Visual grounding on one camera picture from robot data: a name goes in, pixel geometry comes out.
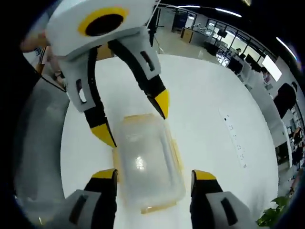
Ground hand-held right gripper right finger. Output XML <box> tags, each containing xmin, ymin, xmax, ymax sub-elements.
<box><xmin>189</xmin><ymin>169</ymin><xmax>258</xmax><ymax>229</ymax></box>

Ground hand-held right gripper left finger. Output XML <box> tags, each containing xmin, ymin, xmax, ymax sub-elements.
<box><xmin>53</xmin><ymin>168</ymin><xmax>118</xmax><ymax>229</ymax></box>

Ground clear plastic box yellow buckles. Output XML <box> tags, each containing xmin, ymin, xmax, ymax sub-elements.
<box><xmin>111</xmin><ymin>114</ymin><xmax>187</xmax><ymax>215</ymax></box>

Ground brown box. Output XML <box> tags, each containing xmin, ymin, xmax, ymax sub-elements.
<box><xmin>96</xmin><ymin>43</ymin><xmax>115</xmax><ymax>61</ymax></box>

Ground yellow wooden cabinet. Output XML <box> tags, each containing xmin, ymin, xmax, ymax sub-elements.
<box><xmin>180</xmin><ymin>27</ymin><xmax>194</xmax><ymax>44</ymax></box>

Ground green potted plant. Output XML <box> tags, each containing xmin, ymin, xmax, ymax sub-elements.
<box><xmin>256</xmin><ymin>195</ymin><xmax>297</xmax><ymax>228</ymax></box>

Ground white table power strip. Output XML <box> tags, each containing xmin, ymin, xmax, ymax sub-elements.
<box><xmin>218</xmin><ymin>114</ymin><xmax>249</xmax><ymax>169</ymax></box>

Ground thin white cable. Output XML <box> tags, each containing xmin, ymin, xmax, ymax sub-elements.
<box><xmin>145</xmin><ymin>0</ymin><xmax>160</xmax><ymax>27</ymax></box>

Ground white wall screen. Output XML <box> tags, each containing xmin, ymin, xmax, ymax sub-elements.
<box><xmin>261</xmin><ymin>55</ymin><xmax>282</xmax><ymax>82</ymax></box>

